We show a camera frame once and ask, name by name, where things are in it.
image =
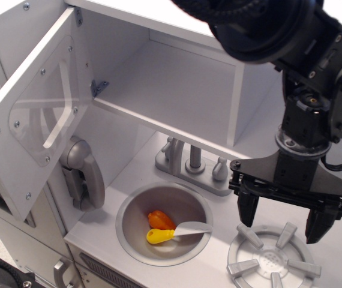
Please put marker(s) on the grey oven door handle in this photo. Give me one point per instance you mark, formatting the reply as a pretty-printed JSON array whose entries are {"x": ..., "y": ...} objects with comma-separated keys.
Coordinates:
[{"x": 59, "y": 270}]

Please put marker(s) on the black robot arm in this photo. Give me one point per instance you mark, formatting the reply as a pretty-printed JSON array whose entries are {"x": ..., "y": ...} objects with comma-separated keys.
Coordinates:
[{"x": 304, "y": 43}]

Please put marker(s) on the yellow handled toy knife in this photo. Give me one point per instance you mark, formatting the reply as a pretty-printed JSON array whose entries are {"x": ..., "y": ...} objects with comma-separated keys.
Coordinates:
[{"x": 156, "y": 236}]

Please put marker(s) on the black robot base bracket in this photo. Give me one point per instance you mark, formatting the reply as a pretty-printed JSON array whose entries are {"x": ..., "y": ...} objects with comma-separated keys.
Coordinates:
[{"x": 11, "y": 277}]

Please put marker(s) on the white microwave door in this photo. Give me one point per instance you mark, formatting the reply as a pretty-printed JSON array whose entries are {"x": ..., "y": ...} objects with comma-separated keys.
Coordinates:
[{"x": 41, "y": 106}]

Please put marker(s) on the grey toy stove burner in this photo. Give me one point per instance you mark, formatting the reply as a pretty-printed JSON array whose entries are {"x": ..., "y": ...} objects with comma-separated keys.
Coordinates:
[{"x": 269, "y": 256}]

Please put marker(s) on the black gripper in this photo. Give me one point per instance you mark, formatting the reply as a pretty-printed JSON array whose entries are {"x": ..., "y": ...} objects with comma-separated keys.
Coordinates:
[{"x": 284, "y": 178}]

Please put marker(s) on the orange toy pepper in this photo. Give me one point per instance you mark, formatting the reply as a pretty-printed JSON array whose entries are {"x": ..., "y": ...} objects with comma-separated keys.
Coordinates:
[{"x": 159, "y": 220}]

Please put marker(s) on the grey toy wall phone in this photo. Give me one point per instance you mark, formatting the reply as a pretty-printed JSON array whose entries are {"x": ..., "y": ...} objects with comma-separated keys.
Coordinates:
[{"x": 82, "y": 175}]

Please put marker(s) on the grey toy faucet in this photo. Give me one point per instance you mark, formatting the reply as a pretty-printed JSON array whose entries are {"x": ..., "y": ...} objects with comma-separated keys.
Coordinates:
[{"x": 191, "y": 166}]

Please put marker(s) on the round metal sink bowl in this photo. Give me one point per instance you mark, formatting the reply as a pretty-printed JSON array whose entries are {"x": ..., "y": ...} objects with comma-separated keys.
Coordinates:
[{"x": 163, "y": 206}]

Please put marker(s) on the white toy kitchen cabinet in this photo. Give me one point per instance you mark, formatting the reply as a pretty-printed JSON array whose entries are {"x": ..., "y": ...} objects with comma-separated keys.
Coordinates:
[{"x": 157, "y": 72}]

